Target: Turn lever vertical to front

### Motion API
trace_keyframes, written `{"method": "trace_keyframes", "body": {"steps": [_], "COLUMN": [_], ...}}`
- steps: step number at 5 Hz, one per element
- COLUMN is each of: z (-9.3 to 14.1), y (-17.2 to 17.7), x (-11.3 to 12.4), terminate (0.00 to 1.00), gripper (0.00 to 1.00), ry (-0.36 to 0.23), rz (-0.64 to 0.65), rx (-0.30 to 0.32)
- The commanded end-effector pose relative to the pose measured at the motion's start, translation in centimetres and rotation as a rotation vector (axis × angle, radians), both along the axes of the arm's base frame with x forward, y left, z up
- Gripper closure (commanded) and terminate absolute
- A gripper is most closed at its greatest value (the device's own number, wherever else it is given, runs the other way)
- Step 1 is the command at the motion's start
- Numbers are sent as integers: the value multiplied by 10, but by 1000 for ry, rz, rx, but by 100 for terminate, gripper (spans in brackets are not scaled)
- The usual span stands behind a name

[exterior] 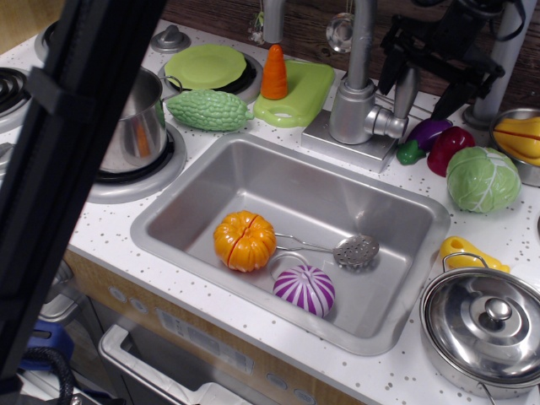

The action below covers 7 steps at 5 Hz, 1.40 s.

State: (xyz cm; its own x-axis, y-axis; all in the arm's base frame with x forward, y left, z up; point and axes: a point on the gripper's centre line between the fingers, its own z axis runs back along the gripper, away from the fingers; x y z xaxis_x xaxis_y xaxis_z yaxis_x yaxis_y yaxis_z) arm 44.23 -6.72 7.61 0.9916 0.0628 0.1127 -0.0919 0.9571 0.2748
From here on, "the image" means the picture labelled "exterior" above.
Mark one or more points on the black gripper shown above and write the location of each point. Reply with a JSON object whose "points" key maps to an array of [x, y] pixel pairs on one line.
{"points": [[445, 48]]}

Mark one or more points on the silver faucet lever handle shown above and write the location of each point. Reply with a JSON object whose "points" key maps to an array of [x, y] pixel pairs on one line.
{"points": [[381, 121]]}

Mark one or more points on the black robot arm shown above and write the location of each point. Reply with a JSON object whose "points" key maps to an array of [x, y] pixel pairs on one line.
{"points": [[485, 10]]}

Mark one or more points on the red toy bell pepper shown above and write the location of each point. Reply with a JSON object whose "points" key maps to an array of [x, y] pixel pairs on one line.
{"points": [[449, 142]]}

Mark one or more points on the purple toy eggplant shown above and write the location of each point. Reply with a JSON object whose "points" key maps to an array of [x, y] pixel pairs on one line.
{"points": [[421, 140]]}

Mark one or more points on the clear hanging glass ornament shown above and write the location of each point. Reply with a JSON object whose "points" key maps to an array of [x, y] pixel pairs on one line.
{"points": [[339, 32]]}

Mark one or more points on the silver toy faucet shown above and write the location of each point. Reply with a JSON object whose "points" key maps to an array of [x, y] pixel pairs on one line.
{"points": [[340, 133]]}

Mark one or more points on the steel bowl at right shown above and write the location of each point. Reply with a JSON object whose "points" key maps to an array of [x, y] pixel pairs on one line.
{"points": [[529, 173]]}

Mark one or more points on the yellow toy squash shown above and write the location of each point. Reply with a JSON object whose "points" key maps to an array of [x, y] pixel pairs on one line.
{"points": [[519, 137]]}

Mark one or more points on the green plastic cutting board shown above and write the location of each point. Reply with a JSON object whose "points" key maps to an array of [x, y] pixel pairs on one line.
{"points": [[309, 84]]}

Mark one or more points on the green toy cabbage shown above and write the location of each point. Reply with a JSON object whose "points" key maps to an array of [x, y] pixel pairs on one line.
{"points": [[482, 180]]}

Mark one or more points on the orange toy carrot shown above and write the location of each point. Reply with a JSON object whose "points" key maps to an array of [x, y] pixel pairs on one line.
{"points": [[274, 84]]}

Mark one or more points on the back right stove burner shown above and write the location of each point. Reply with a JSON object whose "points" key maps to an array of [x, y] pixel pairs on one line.
{"points": [[246, 87]]}

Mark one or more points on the stove burner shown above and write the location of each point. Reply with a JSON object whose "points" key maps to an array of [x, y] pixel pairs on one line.
{"points": [[246, 87], [124, 188]]}

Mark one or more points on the yellow toy banana piece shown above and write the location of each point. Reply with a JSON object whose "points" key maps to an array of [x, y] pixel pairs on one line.
{"points": [[458, 252]]}

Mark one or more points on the metal slotted skimmer spoon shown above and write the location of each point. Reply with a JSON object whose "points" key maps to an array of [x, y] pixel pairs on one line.
{"points": [[353, 251]]}

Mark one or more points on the green toy bitter gourd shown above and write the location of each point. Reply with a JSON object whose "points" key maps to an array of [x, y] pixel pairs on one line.
{"points": [[210, 110]]}

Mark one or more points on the green plastic plate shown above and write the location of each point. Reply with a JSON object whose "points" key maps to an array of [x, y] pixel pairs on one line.
{"points": [[206, 66]]}

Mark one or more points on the stainless steel sink basin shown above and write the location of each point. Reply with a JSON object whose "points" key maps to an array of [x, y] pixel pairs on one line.
{"points": [[316, 202]]}

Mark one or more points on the purple white toy onion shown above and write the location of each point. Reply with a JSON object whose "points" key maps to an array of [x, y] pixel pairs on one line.
{"points": [[307, 287]]}

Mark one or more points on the orange toy pumpkin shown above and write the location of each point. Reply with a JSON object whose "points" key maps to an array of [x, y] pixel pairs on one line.
{"points": [[244, 241]]}

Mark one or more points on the steel pot with lid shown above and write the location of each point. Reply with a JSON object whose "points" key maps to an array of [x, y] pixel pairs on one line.
{"points": [[480, 330]]}

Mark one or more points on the grey stove knob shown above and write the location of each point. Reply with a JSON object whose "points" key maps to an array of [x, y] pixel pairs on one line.
{"points": [[170, 41]]}

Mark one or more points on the tall stainless steel pot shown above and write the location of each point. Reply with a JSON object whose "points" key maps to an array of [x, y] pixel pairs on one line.
{"points": [[140, 135]]}

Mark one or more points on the front left stove burner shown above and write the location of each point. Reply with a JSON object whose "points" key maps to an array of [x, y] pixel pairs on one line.
{"points": [[124, 188]]}

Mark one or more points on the silver oven knob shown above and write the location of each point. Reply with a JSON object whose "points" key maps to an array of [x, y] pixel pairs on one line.
{"points": [[63, 275]]}

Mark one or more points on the blue plastic object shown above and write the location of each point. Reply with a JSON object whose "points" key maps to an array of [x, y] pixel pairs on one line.
{"points": [[48, 334]]}

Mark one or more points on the grey vertical post right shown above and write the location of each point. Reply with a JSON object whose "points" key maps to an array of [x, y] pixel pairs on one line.
{"points": [[505, 53]]}

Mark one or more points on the grey vertical post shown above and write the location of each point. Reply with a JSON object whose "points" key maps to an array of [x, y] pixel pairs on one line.
{"points": [[273, 25], [505, 53]]}

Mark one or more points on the grey vertical post back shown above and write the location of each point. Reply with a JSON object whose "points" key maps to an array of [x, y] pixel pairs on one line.
{"points": [[273, 25]]}

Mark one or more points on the black foreground camera frame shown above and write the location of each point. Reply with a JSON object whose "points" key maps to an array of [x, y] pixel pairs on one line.
{"points": [[77, 97]]}

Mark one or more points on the white oven door handle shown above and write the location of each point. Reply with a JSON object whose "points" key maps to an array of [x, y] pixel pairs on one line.
{"points": [[154, 371]]}

